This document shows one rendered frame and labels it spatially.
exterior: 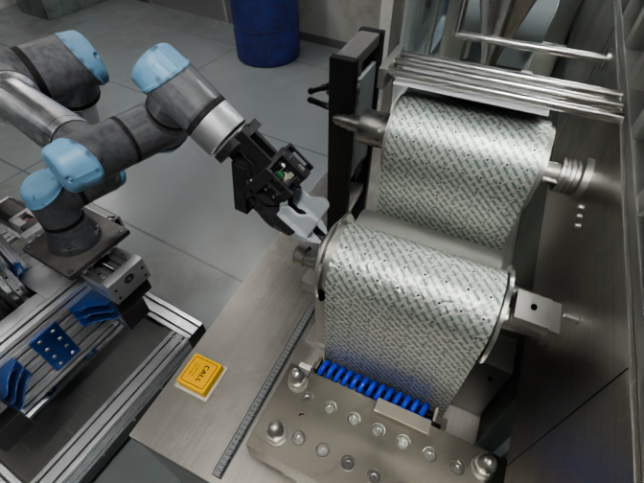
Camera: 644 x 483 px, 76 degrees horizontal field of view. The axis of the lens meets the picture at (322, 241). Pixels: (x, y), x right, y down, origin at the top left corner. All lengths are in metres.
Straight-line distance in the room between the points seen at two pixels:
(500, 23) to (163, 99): 0.78
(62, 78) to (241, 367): 0.70
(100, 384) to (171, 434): 0.97
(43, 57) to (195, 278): 1.51
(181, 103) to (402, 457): 0.63
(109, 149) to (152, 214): 2.09
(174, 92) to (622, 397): 0.59
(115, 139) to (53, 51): 0.39
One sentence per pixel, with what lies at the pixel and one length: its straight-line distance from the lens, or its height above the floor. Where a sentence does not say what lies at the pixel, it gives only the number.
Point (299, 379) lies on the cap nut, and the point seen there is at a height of 1.07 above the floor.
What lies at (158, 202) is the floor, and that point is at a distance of 2.81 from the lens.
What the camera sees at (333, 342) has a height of 1.10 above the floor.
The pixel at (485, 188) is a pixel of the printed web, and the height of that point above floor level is 1.33.
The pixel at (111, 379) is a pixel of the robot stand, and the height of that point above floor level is 0.21.
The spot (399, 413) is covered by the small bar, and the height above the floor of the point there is 1.05.
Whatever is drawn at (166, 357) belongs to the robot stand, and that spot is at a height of 0.21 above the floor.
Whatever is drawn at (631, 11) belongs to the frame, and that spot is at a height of 1.47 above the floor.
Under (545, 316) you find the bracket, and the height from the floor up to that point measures 1.29.
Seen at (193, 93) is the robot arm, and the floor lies 1.48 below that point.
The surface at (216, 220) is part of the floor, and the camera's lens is 2.58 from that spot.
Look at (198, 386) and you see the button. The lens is 0.93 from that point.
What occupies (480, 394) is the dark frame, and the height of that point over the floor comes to 0.99.
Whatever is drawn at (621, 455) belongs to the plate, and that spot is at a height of 1.43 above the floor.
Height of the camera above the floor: 1.75
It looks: 48 degrees down
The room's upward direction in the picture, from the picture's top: straight up
